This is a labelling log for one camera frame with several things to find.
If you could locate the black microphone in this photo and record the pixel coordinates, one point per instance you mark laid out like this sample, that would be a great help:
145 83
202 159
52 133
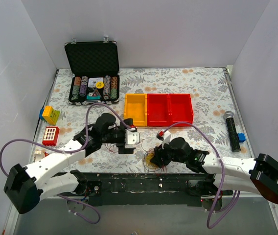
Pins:
233 137

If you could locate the small blue block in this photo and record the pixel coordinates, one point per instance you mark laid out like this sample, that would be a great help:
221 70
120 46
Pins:
241 137

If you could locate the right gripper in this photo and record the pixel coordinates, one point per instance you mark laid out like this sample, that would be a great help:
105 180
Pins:
160 155

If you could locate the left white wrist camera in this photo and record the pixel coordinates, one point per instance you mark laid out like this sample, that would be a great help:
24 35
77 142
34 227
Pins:
132 135

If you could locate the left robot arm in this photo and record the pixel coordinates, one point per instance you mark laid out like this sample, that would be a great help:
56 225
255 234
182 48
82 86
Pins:
27 185

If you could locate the green blue chip stack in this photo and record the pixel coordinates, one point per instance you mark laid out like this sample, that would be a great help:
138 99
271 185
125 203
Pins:
74 95

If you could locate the black poker chip case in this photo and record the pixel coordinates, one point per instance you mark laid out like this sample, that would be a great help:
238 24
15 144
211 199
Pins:
93 59

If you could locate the white playing card deck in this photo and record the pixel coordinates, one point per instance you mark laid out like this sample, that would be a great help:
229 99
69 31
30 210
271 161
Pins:
92 81

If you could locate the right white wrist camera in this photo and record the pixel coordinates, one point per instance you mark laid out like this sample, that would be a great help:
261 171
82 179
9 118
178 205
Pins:
165 137

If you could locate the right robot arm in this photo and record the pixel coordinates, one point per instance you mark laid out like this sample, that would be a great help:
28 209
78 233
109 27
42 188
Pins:
257 175

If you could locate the triangular all in marker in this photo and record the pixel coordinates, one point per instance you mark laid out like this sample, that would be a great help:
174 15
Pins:
96 93

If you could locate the red white toy block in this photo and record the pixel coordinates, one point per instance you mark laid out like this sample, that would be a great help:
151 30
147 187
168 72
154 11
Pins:
50 136

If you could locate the red bin left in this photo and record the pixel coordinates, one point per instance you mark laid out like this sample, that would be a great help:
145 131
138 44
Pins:
158 114

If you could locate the red bin right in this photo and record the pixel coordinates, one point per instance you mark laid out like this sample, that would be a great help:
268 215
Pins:
181 108

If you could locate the black orange chip stack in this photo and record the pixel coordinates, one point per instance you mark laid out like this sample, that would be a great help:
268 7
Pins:
114 83

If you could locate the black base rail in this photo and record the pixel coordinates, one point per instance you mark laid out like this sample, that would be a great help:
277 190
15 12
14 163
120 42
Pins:
107 189

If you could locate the small white red object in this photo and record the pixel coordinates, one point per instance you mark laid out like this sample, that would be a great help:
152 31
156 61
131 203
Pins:
39 155

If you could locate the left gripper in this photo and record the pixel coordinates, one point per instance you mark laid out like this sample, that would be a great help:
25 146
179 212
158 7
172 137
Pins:
119 139

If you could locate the red bin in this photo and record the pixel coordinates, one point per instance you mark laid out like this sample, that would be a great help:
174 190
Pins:
181 108
158 114

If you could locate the yellow big blind button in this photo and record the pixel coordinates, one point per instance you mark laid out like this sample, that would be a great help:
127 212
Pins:
99 85

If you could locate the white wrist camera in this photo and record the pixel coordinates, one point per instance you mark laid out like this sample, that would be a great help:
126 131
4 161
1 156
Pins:
132 135
165 137

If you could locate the yellow plastic bin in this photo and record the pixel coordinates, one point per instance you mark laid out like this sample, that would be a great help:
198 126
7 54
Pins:
136 108

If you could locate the yellow green toy block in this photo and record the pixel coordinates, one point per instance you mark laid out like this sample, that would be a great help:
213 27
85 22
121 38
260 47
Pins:
49 115

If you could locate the teal card holder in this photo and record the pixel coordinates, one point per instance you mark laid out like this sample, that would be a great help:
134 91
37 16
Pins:
93 97

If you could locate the purple chip stack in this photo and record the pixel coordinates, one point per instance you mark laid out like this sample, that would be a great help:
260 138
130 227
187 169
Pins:
83 86

